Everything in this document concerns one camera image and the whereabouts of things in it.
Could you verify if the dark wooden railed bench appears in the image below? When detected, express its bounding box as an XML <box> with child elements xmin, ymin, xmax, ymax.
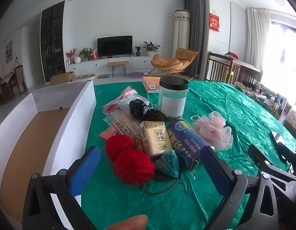
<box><xmin>205</xmin><ymin>52</ymin><xmax>263</xmax><ymax>85</ymax></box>

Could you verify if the orange book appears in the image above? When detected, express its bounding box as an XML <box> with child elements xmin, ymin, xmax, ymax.
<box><xmin>142</xmin><ymin>77</ymin><xmax>161</xmax><ymax>94</ymax></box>

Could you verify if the large green potted plant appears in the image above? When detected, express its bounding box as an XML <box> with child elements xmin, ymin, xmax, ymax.
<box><xmin>142</xmin><ymin>41</ymin><xmax>161</xmax><ymax>57</ymax></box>

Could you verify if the black television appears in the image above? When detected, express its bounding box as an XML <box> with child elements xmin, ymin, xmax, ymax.
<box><xmin>97</xmin><ymin>35</ymin><xmax>133</xmax><ymax>58</ymax></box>

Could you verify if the pack of wooden sticks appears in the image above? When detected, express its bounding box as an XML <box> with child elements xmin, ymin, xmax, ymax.
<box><xmin>105</xmin><ymin>111</ymin><xmax>145</xmax><ymax>137</ymax></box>

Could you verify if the teal fabric pouch with cord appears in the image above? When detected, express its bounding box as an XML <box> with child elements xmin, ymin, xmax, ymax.
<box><xmin>143</xmin><ymin>150</ymin><xmax>181</xmax><ymax>195</ymax></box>

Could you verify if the grey curtain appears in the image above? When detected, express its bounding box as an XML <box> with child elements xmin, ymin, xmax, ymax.
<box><xmin>183</xmin><ymin>0</ymin><xmax>204</xmax><ymax>79</ymax></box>

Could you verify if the red wall hanging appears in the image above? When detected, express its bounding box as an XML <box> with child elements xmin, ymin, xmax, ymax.
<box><xmin>209</xmin><ymin>13</ymin><xmax>221</xmax><ymax>32</ymax></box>

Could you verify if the white television cabinet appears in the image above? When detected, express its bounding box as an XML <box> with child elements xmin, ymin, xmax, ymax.
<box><xmin>65</xmin><ymin>56</ymin><xmax>155</xmax><ymax>76</ymax></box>

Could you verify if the brown cardboard box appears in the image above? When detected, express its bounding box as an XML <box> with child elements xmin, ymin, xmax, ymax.
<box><xmin>50</xmin><ymin>71</ymin><xmax>76</xmax><ymax>85</ymax></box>

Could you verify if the wooden bench with hairpin legs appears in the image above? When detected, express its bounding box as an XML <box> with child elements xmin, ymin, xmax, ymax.
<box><xmin>108</xmin><ymin>61</ymin><xmax>129</xmax><ymax>77</ymax></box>

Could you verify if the pink mesh bath pouf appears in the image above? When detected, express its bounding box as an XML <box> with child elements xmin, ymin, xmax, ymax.
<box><xmin>190</xmin><ymin>111</ymin><xmax>233</xmax><ymax>151</ymax></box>

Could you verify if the covered standing air conditioner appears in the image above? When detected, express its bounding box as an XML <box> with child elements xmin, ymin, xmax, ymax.
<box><xmin>174</xmin><ymin>10</ymin><xmax>191</xmax><ymax>53</ymax></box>

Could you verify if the black display cabinet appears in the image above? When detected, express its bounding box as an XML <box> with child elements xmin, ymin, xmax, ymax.
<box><xmin>40</xmin><ymin>0</ymin><xmax>65</xmax><ymax>83</ymax></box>

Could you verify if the person's left hand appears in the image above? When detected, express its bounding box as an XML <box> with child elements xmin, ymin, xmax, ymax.
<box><xmin>100</xmin><ymin>214</ymin><xmax>148</xmax><ymax>230</ymax></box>

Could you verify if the bushy green potted plant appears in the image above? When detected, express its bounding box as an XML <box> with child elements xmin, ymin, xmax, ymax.
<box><xmin>79</xmin><ymin>47</ymin><xmax>91</xmax><ymax>61</ymax></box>

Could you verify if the white curtain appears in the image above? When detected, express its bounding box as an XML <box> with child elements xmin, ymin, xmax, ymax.
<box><xmin>245</xmin><ymin>8</ymin><xmax>272</xmax><ymax>69</ymax></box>

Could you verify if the red yarn ball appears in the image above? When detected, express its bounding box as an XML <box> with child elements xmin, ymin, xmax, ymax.
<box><xmin>105</xmin><ymin>135</ymin><xmax>139</xmax><ymax>162</ymax></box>
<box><xmin>114</xmin><ymin>149</ymin><xmax>156</xmax><ymax>186</ymax></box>

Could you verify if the green satin tablecloth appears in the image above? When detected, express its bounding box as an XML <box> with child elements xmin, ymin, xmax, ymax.
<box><xmin>81</xmin><ymin>80</ymin><xmax>296</xmax><ymax>230</ymax></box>

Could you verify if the framed wall painting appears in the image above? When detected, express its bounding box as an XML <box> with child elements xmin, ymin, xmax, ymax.
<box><xmin>5</xmin><ymin>40</ymin><xmax>13</xmax><ymax>64</ymax></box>

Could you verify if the clear jar with black lid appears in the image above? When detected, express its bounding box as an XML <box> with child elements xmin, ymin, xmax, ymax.
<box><xmin>158</xmin><ymin>77</ymin><xmax>190</xmax><ymax>117</ymax></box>

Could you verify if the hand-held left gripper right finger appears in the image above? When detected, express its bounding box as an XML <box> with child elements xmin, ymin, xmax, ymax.
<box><xmin>201</xmin><ymin>146</ymin><xmax>279</xmax><ymax>230</ymax></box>

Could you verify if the white cardboard box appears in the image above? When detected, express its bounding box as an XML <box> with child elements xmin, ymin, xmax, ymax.
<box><xmin>0</xmin><ymin>80</ymin><xmax>97</xmax><ymax>230</ymax></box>

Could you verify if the red flower bouquet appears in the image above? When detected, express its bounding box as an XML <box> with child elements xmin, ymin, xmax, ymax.
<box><xmin>66</xmin><ymin>48</ymin><xmax>78</xmax><ymax>65</ymax></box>

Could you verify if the orange lounge chair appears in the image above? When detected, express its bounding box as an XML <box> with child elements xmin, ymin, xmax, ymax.
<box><xmin>148</xmin><ymin>47</ymin><xmax>199</xmax><ymax>78</ymax></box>

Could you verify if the wooden dining chair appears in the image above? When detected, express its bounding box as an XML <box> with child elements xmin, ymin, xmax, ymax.
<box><xmin>9</xmin><ymin>65</ymin><xmax>28</xmax><ymax>96</ymax></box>

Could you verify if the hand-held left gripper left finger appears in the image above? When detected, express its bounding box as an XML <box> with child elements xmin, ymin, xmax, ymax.
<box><xmin>23</xmin><ymin>146</ymin><xmax>101</xmax><ymax>230</ymax></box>

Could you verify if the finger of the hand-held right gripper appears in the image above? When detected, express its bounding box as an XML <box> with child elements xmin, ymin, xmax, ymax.
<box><xmin>248</xmin><ymin>144</ymin><xmax>296</xmax><ymax>181</ymax></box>
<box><xmin>279</xmin><ymin>145</ymin><xmax>296</xmax><ymax>174</ymax></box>

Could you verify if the black beaded hair net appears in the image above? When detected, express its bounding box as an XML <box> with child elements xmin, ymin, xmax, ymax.
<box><xmin>129</xmin><ymin>99</ymin><xmax>171</xmax><ymax>123</ymax></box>

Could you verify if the pink plastic packet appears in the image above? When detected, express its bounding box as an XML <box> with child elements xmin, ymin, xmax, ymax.
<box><xmin>102</xmin><ymin>86</ymin><xmax>139</xmax><ymax>114</ymax></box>

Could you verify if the blue garbage bag roll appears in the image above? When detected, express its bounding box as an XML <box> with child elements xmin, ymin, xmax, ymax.
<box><xmin>166</xmin><ymin>120</ymin><xmax>212</xmax><ymax>170</ymax></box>

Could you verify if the purple round rug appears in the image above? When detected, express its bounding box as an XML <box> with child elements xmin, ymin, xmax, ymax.
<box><xmin>125</xmin><ymin>72</ymin><xmax>145</xmax><ymax>79</ymax></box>

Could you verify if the yellow tissue pack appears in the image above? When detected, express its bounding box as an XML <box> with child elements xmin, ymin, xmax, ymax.
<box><xmin>140</xmin><ymin>121</ymin><xmax>173</xmax><ymax>157</ymax></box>

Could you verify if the clutter of small household goods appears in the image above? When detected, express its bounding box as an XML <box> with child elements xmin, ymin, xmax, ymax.
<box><xmin>234</xmin><ymin>80</ymin><xmax>296</xmax><ymax>135</ymax></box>

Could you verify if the red flat packet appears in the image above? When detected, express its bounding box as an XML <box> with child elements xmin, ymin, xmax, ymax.
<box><xmin>100</xmin><ymin>129</ymin><xmax>117</xmax><ymax>140</ymax></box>

